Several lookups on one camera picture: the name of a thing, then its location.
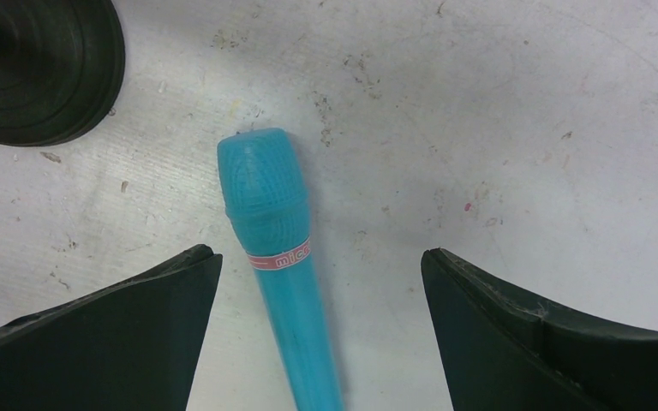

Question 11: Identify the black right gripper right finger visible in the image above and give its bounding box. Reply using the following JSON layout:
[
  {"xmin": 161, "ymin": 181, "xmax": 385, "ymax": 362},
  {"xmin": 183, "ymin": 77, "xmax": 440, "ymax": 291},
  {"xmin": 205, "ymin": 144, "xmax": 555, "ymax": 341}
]
[{"xmin": 421, "ymin": 248, "xmax": 658, "ymax": 410}]

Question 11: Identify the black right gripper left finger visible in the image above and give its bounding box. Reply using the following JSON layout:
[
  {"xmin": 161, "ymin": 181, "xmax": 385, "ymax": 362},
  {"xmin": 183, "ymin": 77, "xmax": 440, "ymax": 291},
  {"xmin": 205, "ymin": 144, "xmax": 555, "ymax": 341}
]
[{"xmin": 0, "ymin": 244, "xmax": 223, "ymax": 410}]

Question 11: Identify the turquoise toy microphone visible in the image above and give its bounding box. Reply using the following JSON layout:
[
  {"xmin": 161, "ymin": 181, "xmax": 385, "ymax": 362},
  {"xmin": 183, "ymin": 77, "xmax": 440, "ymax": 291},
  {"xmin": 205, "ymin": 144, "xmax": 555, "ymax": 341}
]
[{"xmin": 217, "ymin": 128, "xmax": 344, "ymax": 410}]

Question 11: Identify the black microphone stand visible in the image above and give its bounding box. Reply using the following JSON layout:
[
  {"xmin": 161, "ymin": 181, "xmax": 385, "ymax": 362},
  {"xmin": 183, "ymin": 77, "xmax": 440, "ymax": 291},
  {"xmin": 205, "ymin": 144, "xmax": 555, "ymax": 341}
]
[{"xmin": 0, "ymin": 0, "xmax": 126, "ymax": 147}]

